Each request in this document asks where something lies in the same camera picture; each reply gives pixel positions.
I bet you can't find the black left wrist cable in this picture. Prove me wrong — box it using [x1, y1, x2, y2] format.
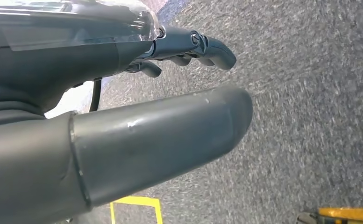
[89, 78, 103, 113]

